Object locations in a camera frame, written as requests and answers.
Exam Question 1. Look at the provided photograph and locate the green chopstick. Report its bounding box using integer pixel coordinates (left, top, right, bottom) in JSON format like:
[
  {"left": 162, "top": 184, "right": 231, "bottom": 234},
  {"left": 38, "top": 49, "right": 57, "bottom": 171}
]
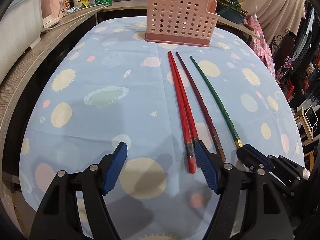
[
  {"left": 217, "top": 0, "right": 248, "bottom": 15},
  {"left": 189, "top": 55, "right": 243, "bottom": 148}
]

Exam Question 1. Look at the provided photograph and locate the maroon chopstick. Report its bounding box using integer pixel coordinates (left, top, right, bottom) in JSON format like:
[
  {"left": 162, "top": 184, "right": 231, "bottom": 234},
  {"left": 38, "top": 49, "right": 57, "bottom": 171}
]
[{"left": 175, "top": 51, "right": 226, "bottom": 162}]

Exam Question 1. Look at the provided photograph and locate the wooden stool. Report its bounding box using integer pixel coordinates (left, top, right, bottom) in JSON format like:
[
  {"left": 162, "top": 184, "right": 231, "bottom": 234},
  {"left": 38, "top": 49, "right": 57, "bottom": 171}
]
[{"left": 295, "top": 106, "right": 319, "bottom": 165}]

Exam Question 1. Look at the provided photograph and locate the blue dotted table cloth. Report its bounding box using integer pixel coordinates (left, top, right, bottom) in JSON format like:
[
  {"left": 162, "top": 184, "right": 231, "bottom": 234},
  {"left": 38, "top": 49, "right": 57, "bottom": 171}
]
[{"left": 19, "top": 17, "right": 304, "bottom": 239}]

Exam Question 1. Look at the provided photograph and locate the pink pineapple garment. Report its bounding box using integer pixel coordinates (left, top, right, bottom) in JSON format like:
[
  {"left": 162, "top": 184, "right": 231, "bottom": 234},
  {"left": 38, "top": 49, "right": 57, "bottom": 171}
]
[{"left": 245, "top": 15, "right": 276, "bottom": 77}]

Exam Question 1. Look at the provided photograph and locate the pink perforated utensil holder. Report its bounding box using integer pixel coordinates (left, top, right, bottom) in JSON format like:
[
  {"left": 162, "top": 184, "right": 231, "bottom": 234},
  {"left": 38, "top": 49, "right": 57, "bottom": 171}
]
[{"left": 145, "top": 0, "right": 219, "bottom": 47}]

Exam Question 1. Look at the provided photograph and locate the blue bowl with yellow basin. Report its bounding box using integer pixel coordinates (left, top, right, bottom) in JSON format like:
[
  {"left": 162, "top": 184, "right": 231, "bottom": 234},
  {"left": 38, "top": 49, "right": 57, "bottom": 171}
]
[{"left": 216, "top": 0, "right": 248, "bottom": 24}]

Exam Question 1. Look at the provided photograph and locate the white blender jug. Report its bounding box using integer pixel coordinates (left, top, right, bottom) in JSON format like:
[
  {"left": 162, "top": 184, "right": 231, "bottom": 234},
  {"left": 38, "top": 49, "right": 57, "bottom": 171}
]
[{"left": 41, "top": 0, "right": 63, "bottom": 28}]

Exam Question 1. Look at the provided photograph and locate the beige hanging curtain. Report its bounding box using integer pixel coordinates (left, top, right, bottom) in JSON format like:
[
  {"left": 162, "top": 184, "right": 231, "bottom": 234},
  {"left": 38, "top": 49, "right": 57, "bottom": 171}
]
[{"left": 242, "top": 0, "right": 305, "bottom": 44}]

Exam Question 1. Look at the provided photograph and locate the blue wipes packet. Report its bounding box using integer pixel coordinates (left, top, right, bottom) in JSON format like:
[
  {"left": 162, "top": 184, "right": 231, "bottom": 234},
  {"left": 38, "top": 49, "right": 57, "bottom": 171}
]
[{"left": 66, "top": 7, "right": 79, "bottom": 14}]

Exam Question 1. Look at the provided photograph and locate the white blue storage bin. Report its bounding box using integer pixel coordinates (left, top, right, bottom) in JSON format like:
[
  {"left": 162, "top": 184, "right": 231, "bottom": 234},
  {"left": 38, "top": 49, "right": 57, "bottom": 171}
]
[{"left": 0, "top": 0, "right": 43, "bottom": 81}]

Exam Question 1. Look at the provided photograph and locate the white power cable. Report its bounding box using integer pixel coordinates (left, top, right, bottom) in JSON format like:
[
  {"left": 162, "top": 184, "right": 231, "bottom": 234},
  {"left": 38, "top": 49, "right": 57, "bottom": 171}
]
[{"left": 41, "top": 0, "right": 111, "bottom": 34}]

